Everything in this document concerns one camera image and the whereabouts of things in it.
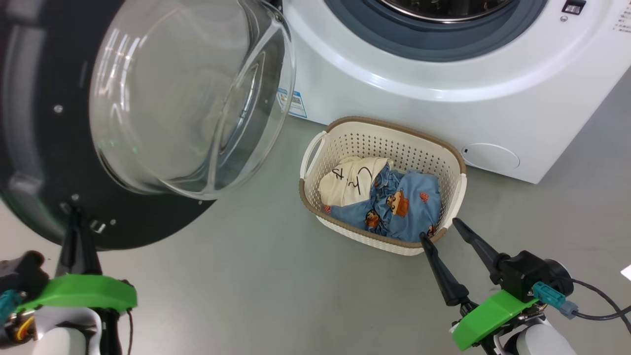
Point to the teal camera connector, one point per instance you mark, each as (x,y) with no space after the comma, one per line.
(9,303)
(549,296)

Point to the round white filter cover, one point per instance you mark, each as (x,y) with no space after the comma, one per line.
(490,158)

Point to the grey rubber door seal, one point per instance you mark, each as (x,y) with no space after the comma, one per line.
(355,24)

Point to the black round glass washer door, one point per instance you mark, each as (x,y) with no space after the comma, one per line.
(39,148)

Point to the cream perforated laundry basket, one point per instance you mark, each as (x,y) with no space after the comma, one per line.
(374,135)

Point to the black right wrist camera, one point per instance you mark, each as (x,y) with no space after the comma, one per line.
(530,271)

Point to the white paper scrap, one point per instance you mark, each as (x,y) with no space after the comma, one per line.
(627,272)

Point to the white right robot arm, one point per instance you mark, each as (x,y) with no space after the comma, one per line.
(537,340)

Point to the teal left camera connector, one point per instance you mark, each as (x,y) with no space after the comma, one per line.
(9,303)

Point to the blue bear print garment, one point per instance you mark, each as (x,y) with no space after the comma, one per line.
(419,207)

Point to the black door latch socket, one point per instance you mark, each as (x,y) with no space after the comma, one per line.
(573,6)

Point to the stainless steel washing machine drum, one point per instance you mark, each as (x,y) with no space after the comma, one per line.
(443,10)

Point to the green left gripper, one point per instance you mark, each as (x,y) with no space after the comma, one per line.
(84,292)

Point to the blue energy label sticker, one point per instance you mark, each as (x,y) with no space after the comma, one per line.
(295,103)

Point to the white front-load washing machine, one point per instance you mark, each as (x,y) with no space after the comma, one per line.
(443,98)

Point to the teal right camera connector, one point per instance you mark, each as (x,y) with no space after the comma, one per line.
(549,296)

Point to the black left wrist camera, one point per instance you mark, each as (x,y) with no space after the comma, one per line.
(24,273)

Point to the cream garment with black script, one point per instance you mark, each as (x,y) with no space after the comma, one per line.
(350,185)

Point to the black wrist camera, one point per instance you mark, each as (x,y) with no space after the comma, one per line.
(24,273)
(530,271)

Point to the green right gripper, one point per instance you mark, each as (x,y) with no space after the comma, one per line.
(488,315)

